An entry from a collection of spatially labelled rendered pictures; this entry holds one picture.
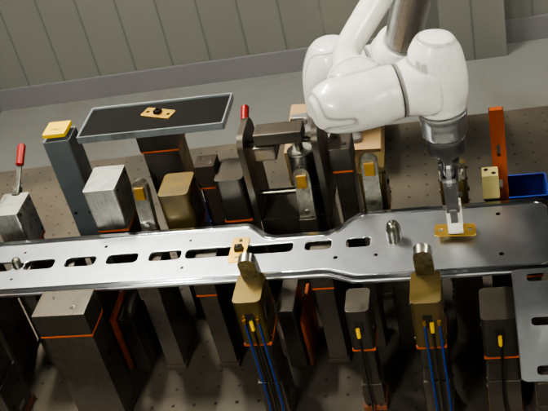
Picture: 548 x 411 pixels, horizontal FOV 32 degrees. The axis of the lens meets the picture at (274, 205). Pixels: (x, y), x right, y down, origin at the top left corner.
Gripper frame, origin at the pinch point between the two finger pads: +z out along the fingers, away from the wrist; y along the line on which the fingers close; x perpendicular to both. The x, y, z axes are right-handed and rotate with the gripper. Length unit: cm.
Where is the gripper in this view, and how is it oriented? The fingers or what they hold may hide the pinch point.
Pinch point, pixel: (454, 215)
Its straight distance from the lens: 195.7
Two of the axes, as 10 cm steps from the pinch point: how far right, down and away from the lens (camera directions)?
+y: -1.3, 6.1, -7.8
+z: 2.0, 7.9, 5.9
